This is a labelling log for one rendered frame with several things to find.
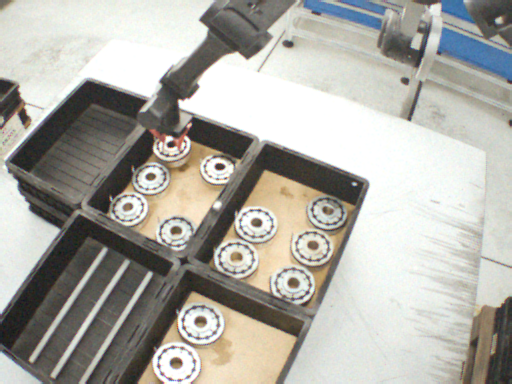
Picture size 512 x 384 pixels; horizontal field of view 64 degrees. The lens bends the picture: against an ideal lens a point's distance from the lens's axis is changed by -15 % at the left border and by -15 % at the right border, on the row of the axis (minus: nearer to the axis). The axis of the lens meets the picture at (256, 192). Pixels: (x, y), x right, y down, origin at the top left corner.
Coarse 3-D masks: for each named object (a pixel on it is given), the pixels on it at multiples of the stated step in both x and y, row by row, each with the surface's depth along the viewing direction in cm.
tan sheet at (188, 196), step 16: (192, 144) 132; (192, 160) 128; (240, 160) 129; (176, 176) 125; (192, 176) 125; (176, 192) 122; (192, 192) 122; (208, 192) 122; (160, 208) 118; (176, 208) 119; (192, 208) 119; (208, 208) 119
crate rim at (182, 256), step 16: (192, 112) 125; (144, 128) 121; (224, 128) 123; (128, 144) 117; (256, 144) 120; (96, 192) 108; (224, 192) 110; (112, 224) 103; (144, 240) 101; (192, 240) 102; (176, 256) 99
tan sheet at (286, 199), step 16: (272, 176) 127; (256, 192) 123; (272, 192) 123; (288, 192) 124; (304, 192) 124; (320, 192) 124; (272, 208) 120; (288, 208) 121; (304, 208) 121; (352, 208) 122; (288, 224) 118; (304, 224) 118; (224, 240) 114; (288, 240) 115; (336, 240) 116; (272, 256) 112; (288, 256) 112; (272, 272) 109; (320, 272) 110
